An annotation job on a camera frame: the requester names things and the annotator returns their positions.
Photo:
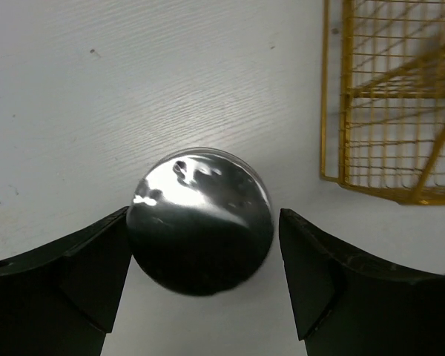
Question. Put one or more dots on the yellow wire basket rack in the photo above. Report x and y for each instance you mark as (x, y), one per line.
(382, 100)

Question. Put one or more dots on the blue label spice jar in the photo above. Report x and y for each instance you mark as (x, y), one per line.
(200, 222)

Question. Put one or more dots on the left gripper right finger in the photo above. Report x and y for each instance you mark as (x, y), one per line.
(347, 301)

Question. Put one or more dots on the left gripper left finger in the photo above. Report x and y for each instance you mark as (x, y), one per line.
(62, 297)

